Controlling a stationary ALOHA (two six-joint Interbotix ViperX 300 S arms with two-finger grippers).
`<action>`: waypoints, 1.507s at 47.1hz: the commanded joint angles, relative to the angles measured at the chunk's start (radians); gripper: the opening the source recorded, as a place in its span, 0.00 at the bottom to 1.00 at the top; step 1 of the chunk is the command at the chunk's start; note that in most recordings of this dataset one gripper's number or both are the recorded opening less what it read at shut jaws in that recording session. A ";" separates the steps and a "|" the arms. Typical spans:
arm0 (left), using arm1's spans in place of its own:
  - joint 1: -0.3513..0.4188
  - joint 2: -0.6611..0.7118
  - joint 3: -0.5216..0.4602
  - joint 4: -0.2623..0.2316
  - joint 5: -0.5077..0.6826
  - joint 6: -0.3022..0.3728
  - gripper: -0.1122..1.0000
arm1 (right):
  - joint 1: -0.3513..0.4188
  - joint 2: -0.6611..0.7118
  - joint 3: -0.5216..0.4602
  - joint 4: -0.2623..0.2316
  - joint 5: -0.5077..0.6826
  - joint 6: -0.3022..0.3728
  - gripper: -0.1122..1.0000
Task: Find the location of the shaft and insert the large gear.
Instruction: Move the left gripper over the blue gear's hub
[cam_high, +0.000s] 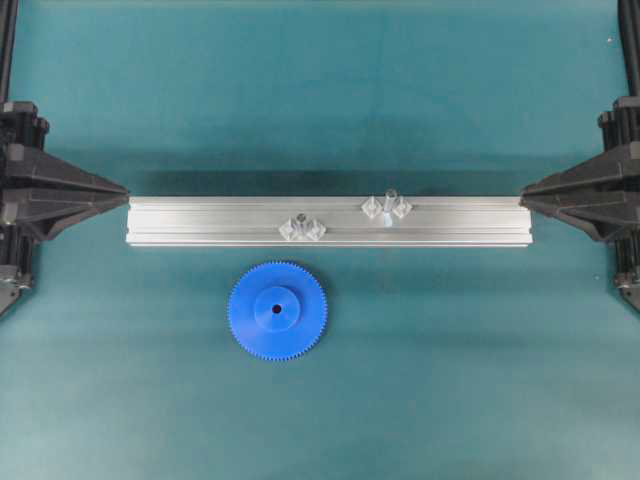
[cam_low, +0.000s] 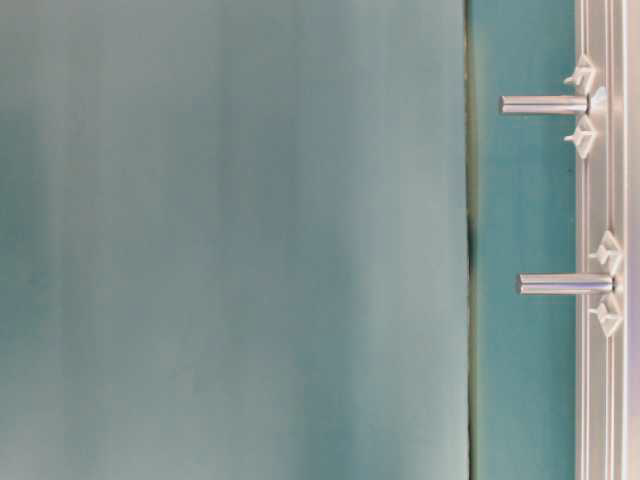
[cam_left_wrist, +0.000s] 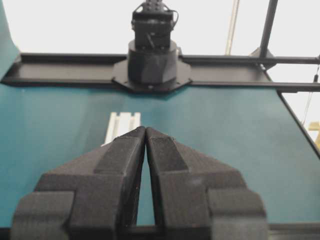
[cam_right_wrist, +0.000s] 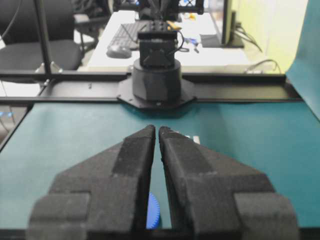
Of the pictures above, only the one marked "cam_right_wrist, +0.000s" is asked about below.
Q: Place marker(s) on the black computer keyboard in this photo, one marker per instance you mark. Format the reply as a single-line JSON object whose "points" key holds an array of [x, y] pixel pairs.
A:
{"points": [[127, 35]]}

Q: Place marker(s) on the large blue plastic gear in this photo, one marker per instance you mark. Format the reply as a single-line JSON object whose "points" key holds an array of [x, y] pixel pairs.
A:
{"points": [[153, 219]]}

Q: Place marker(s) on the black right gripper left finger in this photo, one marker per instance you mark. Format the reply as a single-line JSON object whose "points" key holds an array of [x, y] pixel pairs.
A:
{"points": [[107, 193]]}

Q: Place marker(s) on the computer monitor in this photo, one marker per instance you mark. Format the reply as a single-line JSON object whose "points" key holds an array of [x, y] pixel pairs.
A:
{"points": [[224, 24]]}

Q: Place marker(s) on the black frame rail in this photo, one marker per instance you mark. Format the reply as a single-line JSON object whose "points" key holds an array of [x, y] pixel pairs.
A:
{"points": [[199, 87]]}

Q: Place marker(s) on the black computer mouse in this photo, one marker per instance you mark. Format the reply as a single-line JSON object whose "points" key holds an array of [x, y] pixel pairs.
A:
{"points": [[118, 52]]}

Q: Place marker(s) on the black office chair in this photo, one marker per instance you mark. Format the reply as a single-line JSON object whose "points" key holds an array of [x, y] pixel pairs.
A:
{"points": [[22, 50]]}

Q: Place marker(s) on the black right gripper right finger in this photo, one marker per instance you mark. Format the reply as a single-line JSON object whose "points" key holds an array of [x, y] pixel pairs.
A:
{"points": [[220, 198]]}

